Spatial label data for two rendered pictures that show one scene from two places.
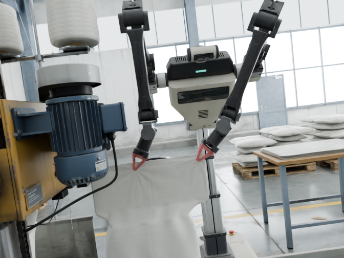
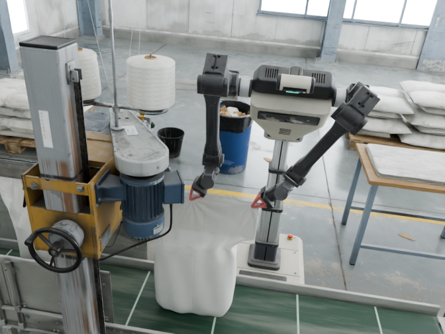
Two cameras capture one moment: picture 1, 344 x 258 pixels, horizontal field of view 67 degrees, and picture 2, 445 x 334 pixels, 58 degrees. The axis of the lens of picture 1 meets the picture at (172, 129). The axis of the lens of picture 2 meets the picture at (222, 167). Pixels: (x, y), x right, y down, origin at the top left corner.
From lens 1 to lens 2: 0.86 m
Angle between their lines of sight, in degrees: 26
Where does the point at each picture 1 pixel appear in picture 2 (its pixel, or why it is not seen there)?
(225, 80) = (316, 111)
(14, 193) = (93, 242)
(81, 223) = not seen: hidden behind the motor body
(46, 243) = not seen: hidden behind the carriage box
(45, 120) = (118, 191)
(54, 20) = (134, 91)
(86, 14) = (164, 87)
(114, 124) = (173, 199)
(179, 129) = (293, 27)
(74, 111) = (143, 193)
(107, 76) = not seen: outside the picture
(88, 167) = (148, 232)
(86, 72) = (156, 167)
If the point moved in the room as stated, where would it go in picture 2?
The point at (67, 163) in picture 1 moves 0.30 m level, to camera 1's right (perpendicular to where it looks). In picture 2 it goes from (132, 226) to (216, 240)
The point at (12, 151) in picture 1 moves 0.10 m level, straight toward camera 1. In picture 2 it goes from (94, 218) to (98, 236)
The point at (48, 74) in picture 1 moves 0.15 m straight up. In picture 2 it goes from (126, 167) to (123, 123)
